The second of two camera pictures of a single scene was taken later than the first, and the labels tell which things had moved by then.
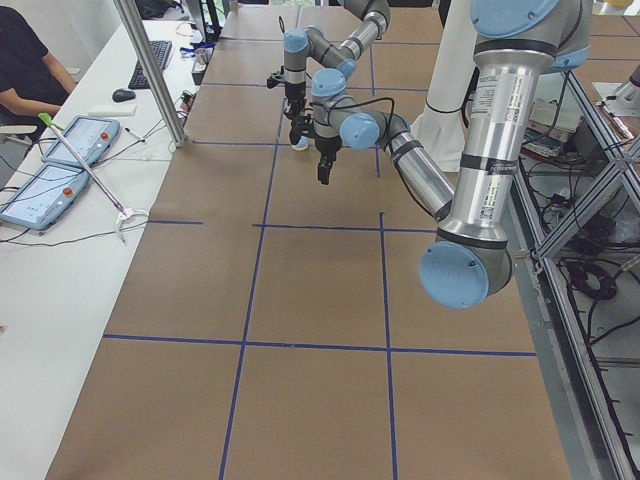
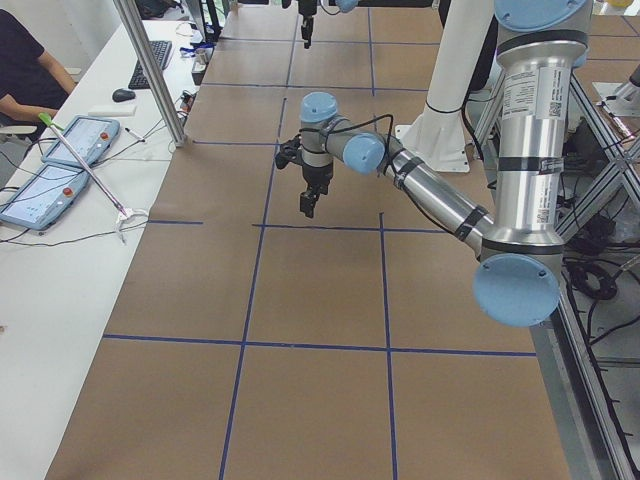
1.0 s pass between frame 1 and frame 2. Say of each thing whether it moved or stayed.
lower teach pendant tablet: stayed
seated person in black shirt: stayed
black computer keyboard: stayed
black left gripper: moved
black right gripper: moved
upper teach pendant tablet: stayed
